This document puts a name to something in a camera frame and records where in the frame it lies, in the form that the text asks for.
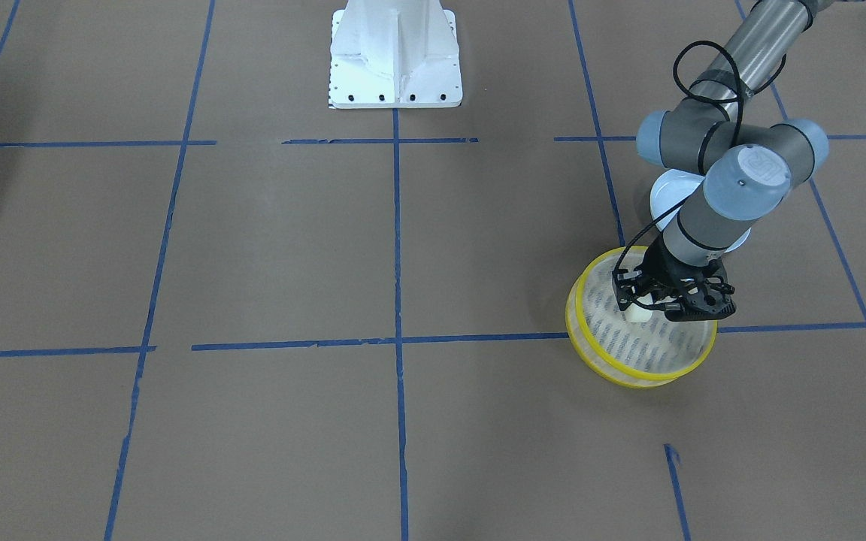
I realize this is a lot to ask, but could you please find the white steamed bun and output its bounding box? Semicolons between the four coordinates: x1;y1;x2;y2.
623;304;653;325

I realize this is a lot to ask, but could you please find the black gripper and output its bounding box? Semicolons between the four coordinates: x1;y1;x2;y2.
640;235;719;290

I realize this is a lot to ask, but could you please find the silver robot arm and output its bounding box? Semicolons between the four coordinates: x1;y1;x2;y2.
636;1;829;290

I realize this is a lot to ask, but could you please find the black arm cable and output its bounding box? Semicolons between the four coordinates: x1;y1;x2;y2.
613;41;787;275

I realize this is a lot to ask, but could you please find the light blue plate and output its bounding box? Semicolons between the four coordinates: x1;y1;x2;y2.
649;169;752;255

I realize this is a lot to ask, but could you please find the yellow round steamer basket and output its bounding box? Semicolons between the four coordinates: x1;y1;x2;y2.
565;246;718;389

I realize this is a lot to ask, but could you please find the white pedestal column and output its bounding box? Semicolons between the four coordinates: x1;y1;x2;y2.
328;1;464;110

